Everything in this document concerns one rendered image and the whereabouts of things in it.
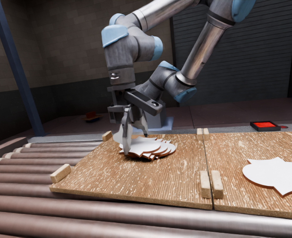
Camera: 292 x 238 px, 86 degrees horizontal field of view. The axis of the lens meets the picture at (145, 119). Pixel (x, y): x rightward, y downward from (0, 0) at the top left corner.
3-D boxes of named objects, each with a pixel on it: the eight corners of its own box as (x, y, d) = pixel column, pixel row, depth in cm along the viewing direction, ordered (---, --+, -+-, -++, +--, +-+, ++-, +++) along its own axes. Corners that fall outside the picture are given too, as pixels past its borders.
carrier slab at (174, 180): (111, 138, 75) (110, 135, 74) (202, 137, 62) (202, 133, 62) (50, 191, 43) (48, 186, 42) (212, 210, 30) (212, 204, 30)
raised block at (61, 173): (67, 171, 49) (64, 163, 48) (72, 171, 48) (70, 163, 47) (52, 184, 43) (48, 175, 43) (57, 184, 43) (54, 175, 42)
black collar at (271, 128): (249, 125, 68) (250, 121, 68) (270, 124, 66) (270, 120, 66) (257, 131, 61) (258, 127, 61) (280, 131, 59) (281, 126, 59)
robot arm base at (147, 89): (139, 85, 104) (148, 73, 100) (158, 98, 107) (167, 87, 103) (136, 91, 90) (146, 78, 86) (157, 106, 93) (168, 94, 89)
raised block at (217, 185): (210, 179, 37) (210, 169, 36) (219, 180, 36) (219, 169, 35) (213, 199, 31) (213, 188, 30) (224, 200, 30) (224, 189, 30)
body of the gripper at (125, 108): (124, 118, 56) (118, 84, 53) (145, 118, 52) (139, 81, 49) (110, 125, 50) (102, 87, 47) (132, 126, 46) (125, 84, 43)
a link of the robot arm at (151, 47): (148, 26, 54) (120, 24, 48) (168, 43, 50) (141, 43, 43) (141, 48, 60) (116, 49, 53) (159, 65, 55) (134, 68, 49)
